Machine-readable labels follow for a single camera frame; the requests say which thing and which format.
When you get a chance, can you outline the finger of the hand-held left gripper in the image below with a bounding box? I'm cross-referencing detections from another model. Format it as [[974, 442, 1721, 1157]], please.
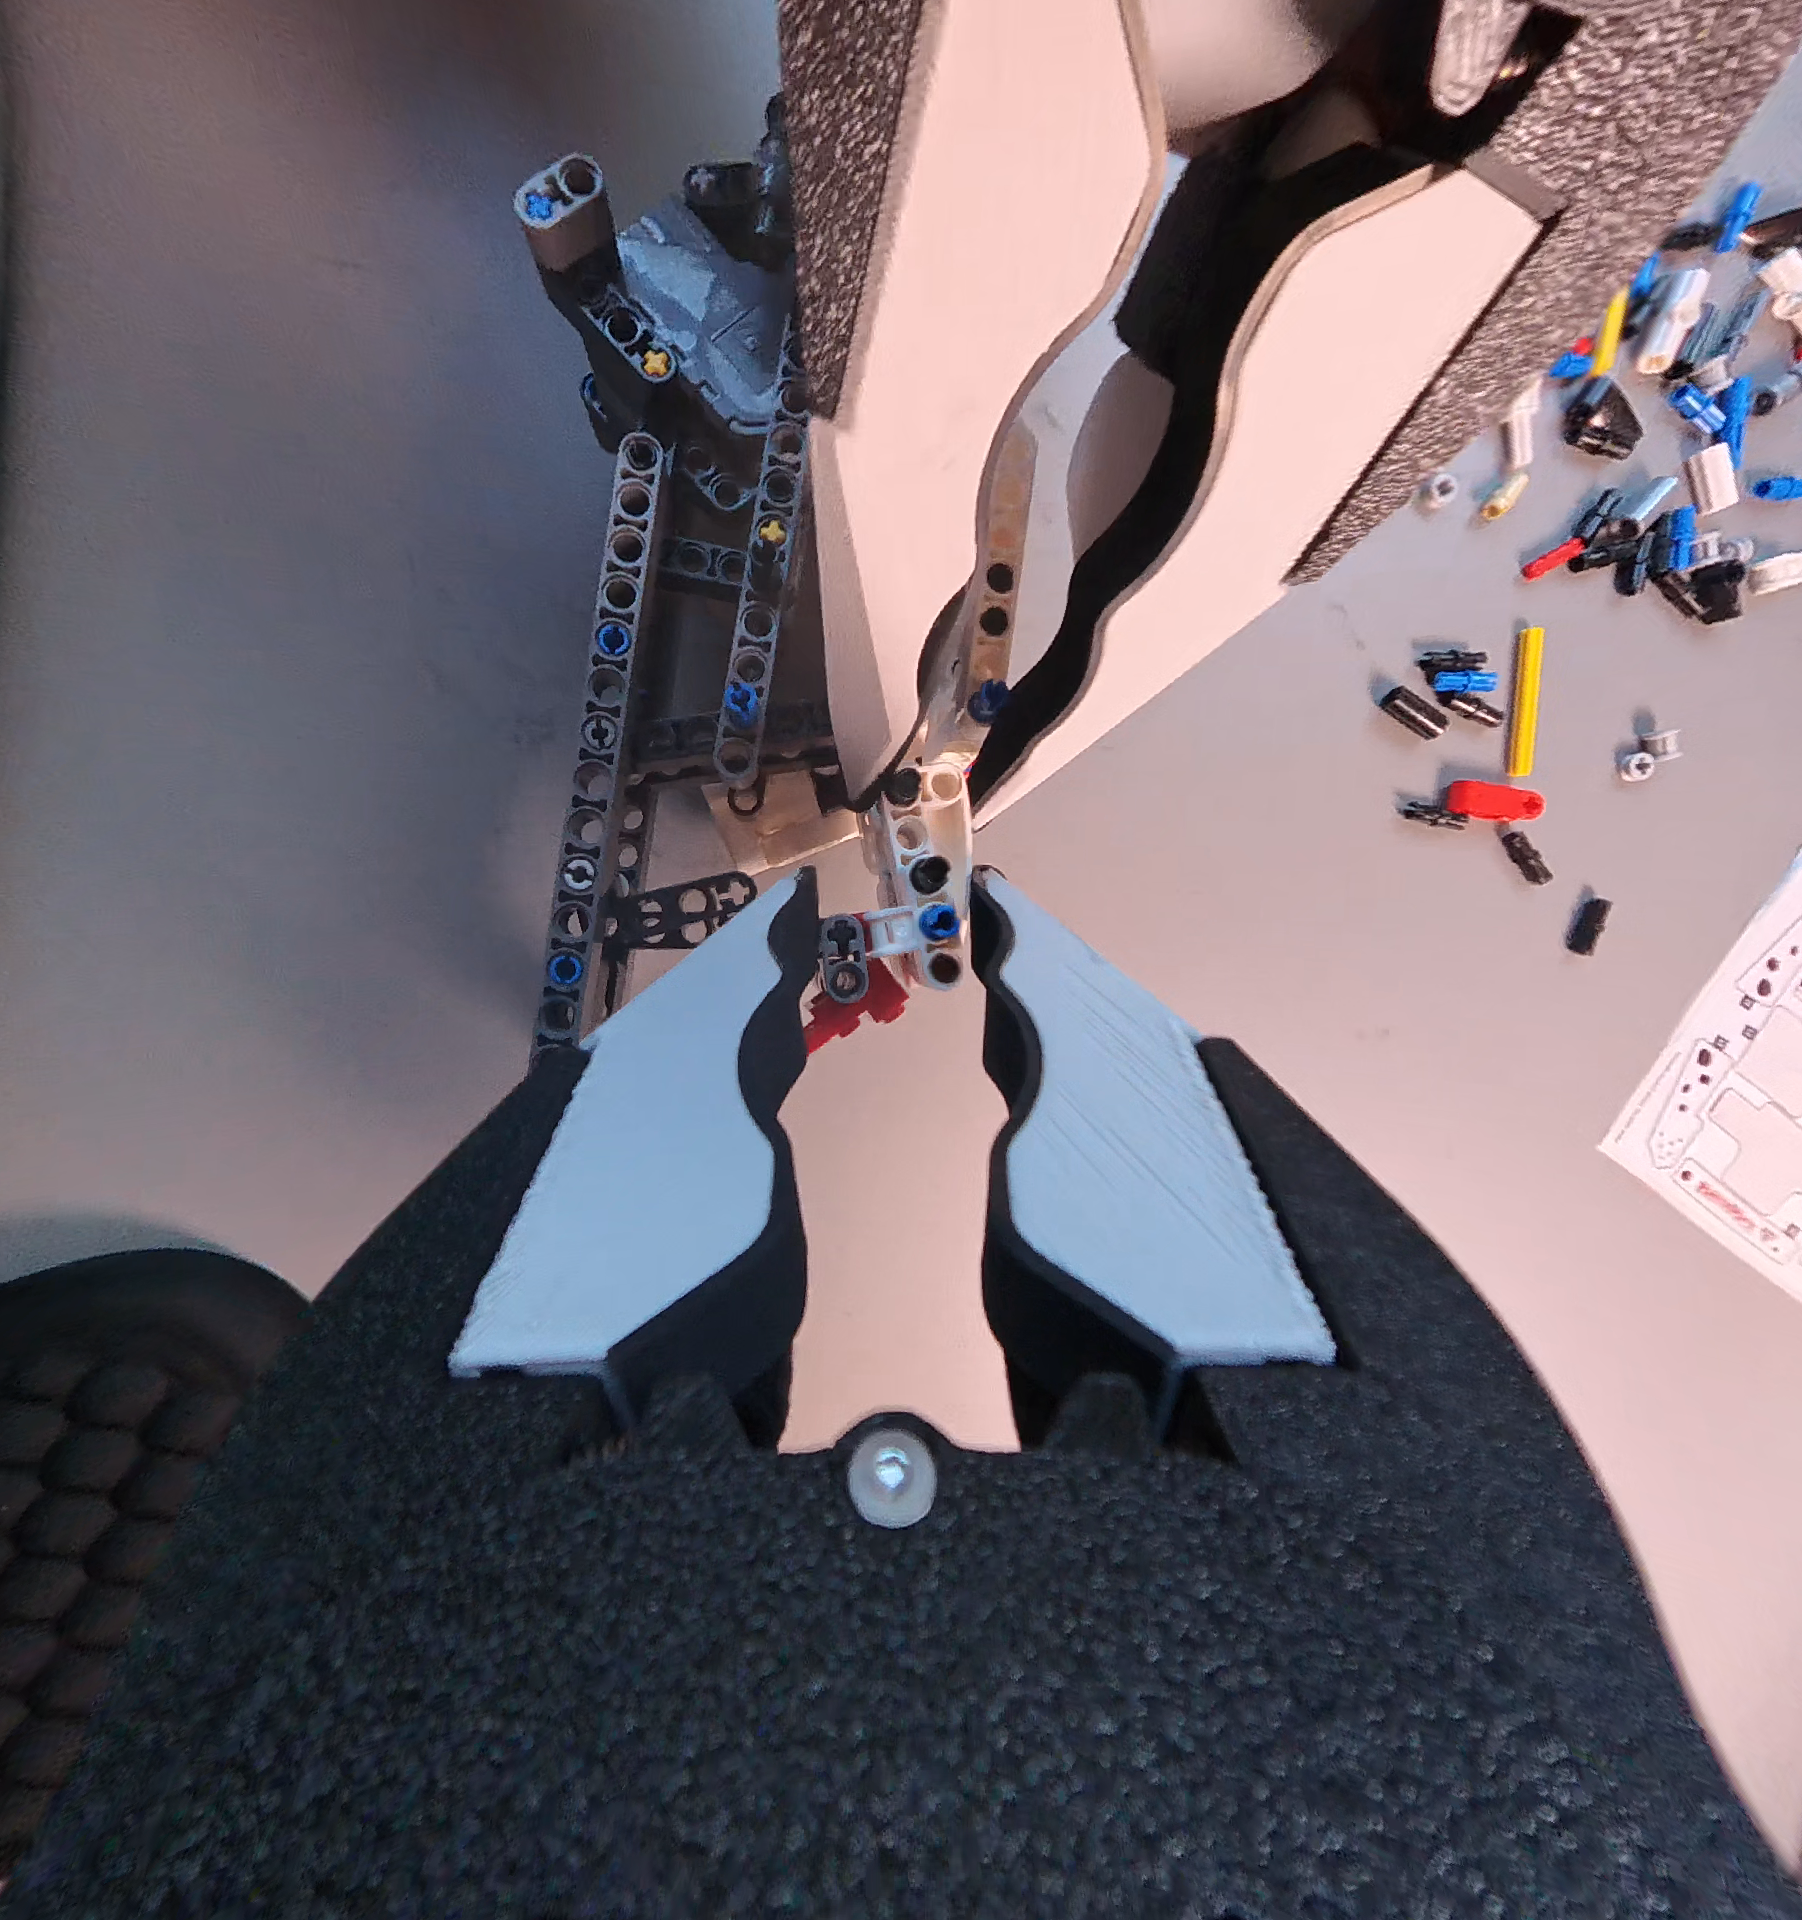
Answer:
[[976, 146, 1565, 845], [891, 0, 1170, 801]]

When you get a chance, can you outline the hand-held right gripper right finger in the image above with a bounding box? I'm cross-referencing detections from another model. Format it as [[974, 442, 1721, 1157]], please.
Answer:
[[968, 871, 1339, 1368]]

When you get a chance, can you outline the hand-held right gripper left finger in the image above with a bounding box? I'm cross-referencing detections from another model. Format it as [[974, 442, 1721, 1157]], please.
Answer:
[[452, 871, 816, 1384]]

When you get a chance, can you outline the small white toy brick assembly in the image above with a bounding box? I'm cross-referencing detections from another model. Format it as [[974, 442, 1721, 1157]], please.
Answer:
[[796, 753, 980, 1054]]

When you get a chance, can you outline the black toy vehicle chassis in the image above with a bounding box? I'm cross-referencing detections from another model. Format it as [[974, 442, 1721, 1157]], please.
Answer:
[[510, 146, 980, 1060]]

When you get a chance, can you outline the grey desk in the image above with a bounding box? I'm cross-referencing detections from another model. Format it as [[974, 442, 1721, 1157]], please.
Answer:
[[0, 0, 1802, 1920]]

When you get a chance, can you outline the pile of small toy brick parts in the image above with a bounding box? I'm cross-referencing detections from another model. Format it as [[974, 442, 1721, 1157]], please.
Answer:
[[1377, 176, 1802, 891]]

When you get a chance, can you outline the white sticker sheet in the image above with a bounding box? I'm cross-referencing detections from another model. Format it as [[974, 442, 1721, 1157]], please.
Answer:
[[1598, 848, 1802, 1357]]

